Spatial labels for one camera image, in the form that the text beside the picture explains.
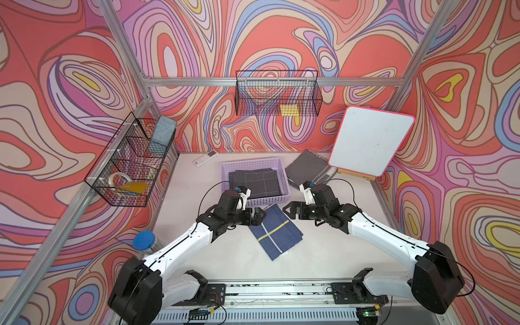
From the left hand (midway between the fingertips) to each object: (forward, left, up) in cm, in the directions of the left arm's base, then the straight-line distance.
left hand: (259, 214), depth 81 cm
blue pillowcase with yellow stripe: (-3, -8, -13) cm, 15 cm away
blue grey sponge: (+25, +39, +21) cm, 51 cm away
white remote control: (+42, +32, -10) cm, 54 cm away
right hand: (0, -14, -1) cm, 14 cm away
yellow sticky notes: (+41, -14, +22) cm, 49 cm away
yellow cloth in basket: (0, +41, +18) cm, 45 cm away
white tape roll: (+1, +49, +20) cm, 53 cm away
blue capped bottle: (-14, +38, +5) cm, 41 cm away
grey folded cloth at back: (+35, -28, -11) cm, 46 cm away
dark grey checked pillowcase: (+24, -1, -10) cm, 26 cm away
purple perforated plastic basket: (+35, -8, -7) cm, 36 cm away
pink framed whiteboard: (+31, -50, +12) cm, 60 cm away
